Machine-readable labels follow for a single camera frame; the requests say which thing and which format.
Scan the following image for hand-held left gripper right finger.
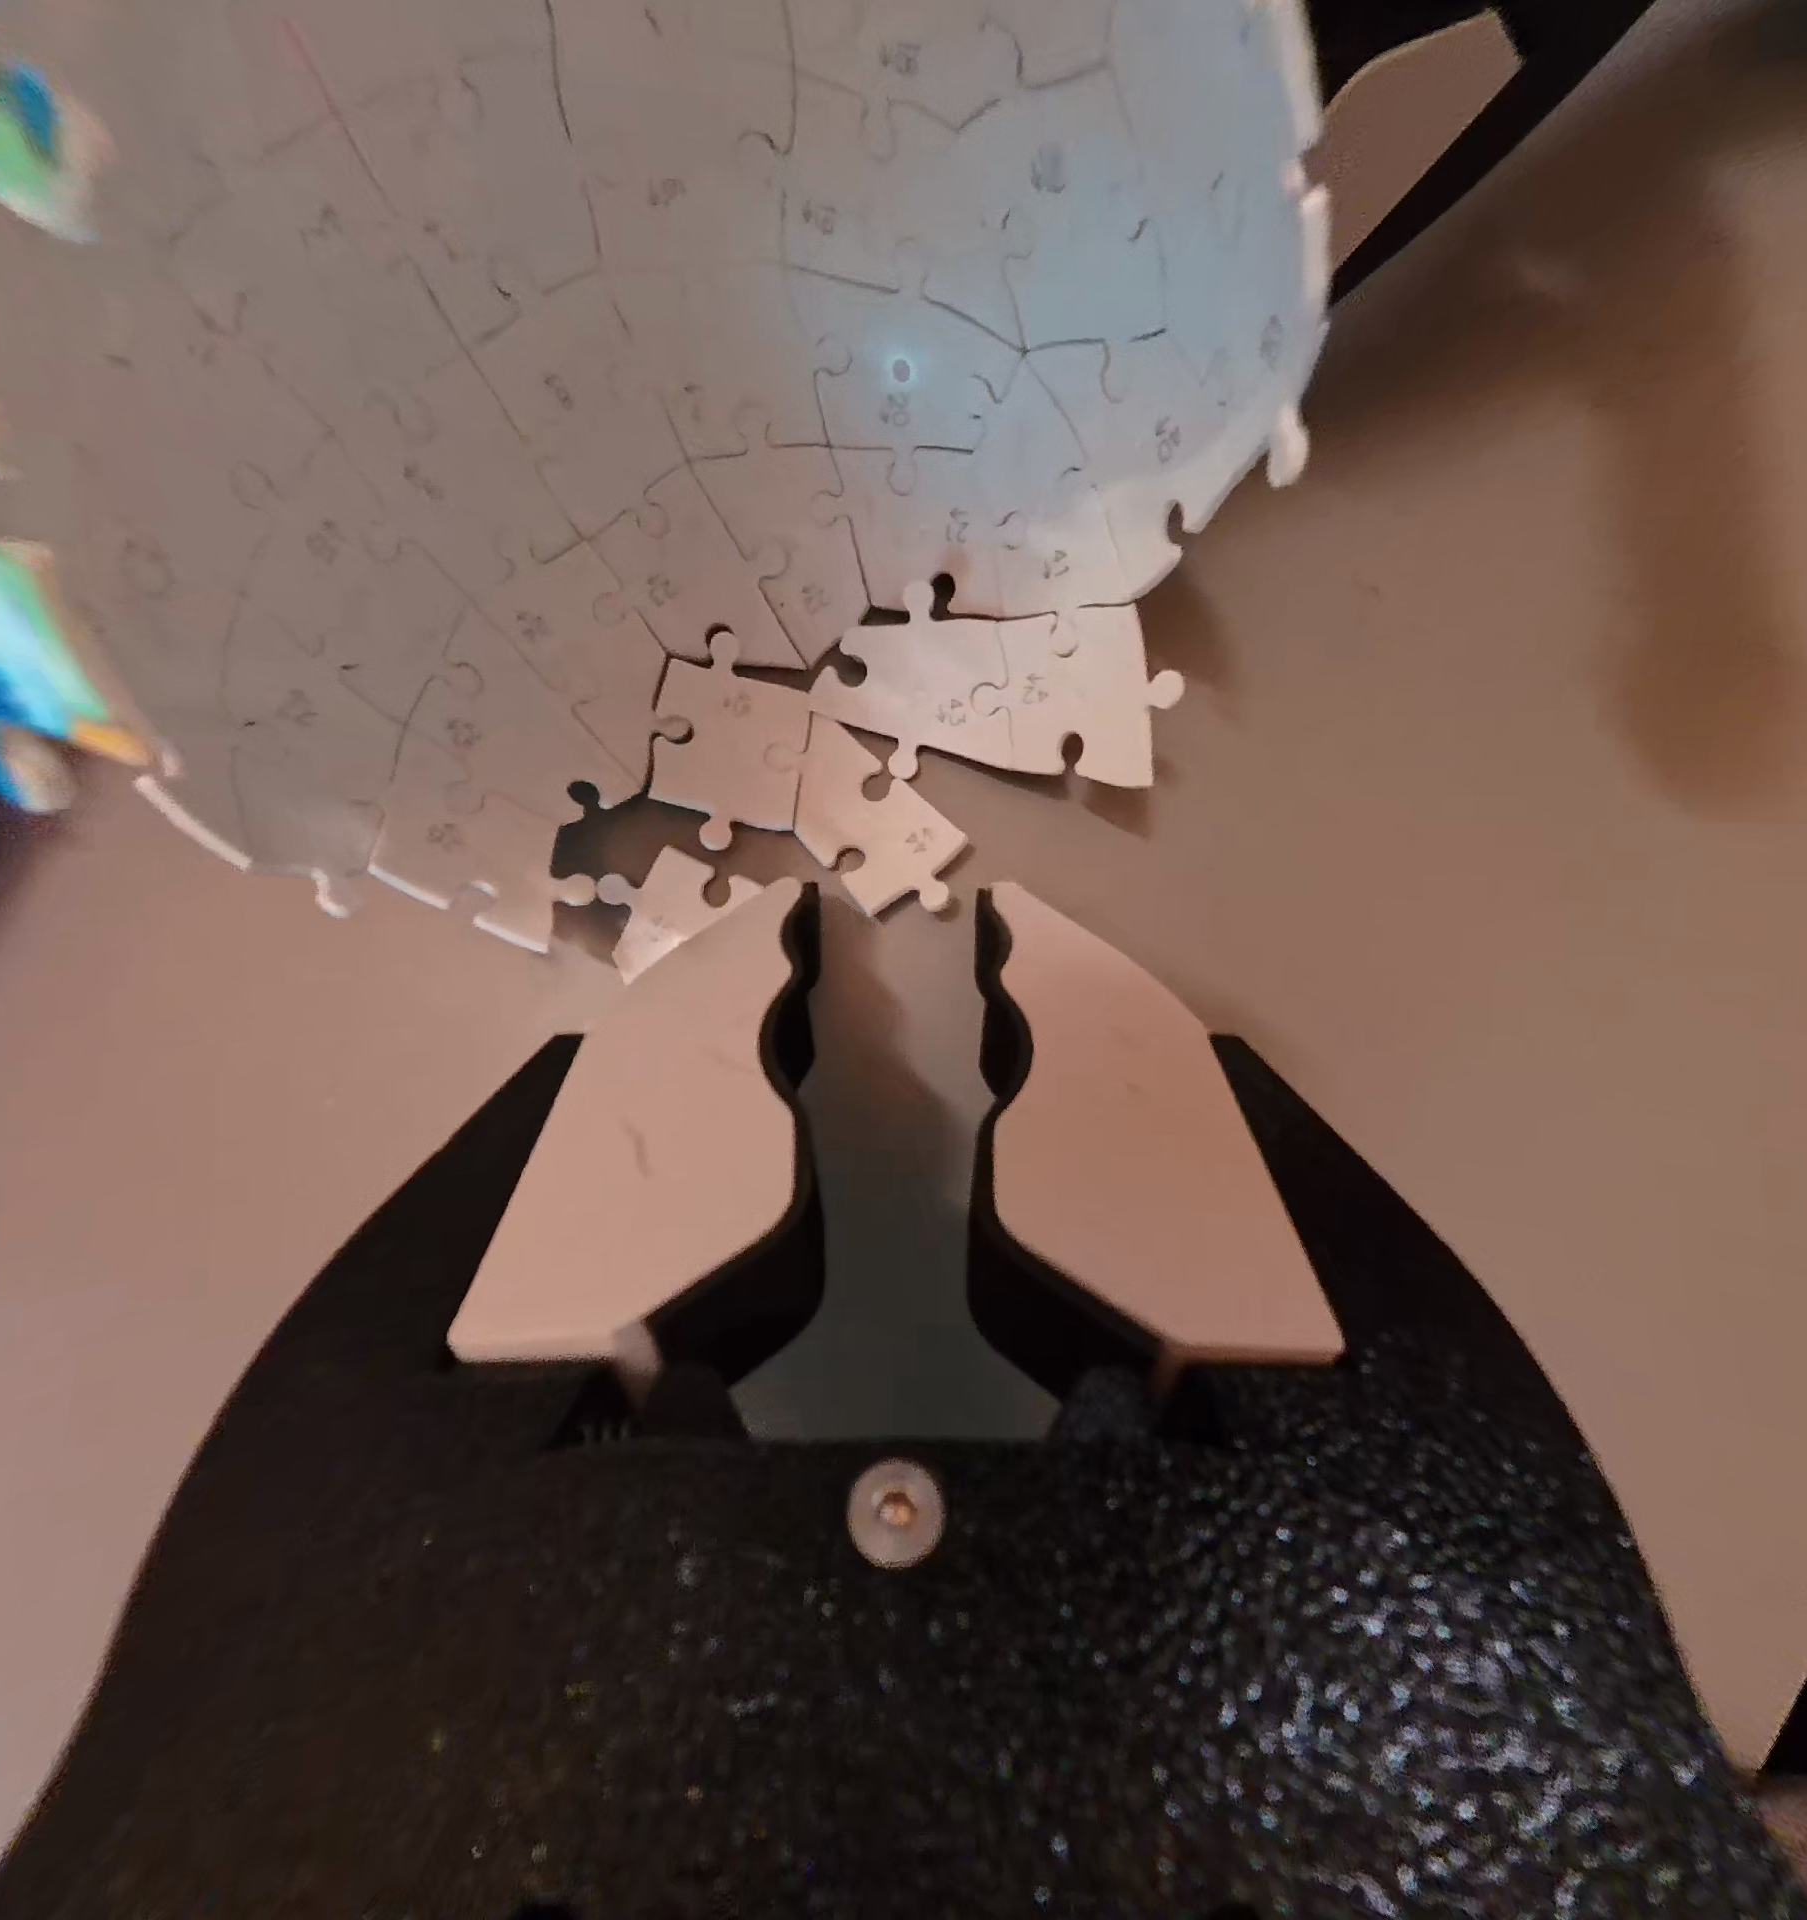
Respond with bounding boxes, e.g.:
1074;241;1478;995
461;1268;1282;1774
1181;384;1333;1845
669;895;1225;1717
969;879;1349;1403

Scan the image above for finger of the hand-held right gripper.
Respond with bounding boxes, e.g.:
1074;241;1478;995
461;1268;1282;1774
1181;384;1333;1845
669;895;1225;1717
1316;13;1527;290

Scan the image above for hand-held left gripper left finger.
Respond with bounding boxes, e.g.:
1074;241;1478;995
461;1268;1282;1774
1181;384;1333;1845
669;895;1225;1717
444;877;827;1372

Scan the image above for white puzzle piece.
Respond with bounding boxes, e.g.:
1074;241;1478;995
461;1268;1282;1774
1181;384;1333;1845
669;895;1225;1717
795;722;975;921
604;848;765;984

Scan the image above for colourful half-built puzzle ball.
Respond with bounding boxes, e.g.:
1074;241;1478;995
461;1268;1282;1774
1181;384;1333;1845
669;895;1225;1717
0;0;1333;954

